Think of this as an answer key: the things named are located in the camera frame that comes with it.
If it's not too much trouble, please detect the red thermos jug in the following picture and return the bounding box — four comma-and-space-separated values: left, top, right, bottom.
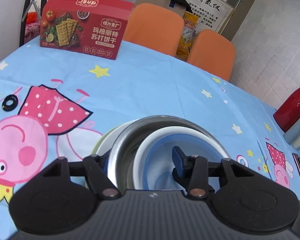
273, 87, 300, 132

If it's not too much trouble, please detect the grey blue tumbler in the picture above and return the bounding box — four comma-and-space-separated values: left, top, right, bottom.
283, 118, 300, 144

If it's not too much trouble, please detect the white ceramic bowl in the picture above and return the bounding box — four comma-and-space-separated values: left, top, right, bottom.
133, 126, 216, 190

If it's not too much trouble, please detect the orange chair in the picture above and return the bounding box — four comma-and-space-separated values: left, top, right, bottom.
123, 3, 184, 57
187, 29, 235, 81

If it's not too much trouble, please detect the left orange chair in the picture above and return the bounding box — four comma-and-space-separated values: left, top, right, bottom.
123, 3, 184, 57

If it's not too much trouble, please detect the red cracker box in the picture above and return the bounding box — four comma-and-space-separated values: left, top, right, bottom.
40, 0, 135, 60

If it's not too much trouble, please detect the white floral plate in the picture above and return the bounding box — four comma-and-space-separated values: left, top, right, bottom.
96, 120, 136, 156

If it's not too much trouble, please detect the stainless steel bowl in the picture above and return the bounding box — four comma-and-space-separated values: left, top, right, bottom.
107, 115, 230, 192

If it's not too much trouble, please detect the black tape ring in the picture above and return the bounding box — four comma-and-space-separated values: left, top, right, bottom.
1, 94, 19, 112

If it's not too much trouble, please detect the green plastic plate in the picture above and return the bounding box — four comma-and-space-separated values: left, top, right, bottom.
91, 139, 102, 155

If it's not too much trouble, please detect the black smartphone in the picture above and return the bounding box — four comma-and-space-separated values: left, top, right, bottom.
292, 153, 300, 176

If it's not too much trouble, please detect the blue plastic bowl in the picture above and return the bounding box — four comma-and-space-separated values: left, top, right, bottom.
143, 134, 223, 190

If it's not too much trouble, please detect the yellow snack bag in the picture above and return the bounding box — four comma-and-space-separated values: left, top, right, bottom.
176, 11, 199, 61

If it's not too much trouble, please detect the brown paper bag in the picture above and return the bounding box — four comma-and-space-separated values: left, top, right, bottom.
134, 0, 186, 17

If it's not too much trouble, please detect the right orange chair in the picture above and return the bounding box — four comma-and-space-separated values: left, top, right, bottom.
187, 29, 235, 81

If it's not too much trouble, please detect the blue cartoon tablecloth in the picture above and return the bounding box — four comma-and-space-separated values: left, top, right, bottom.
0, 38, 300, 239

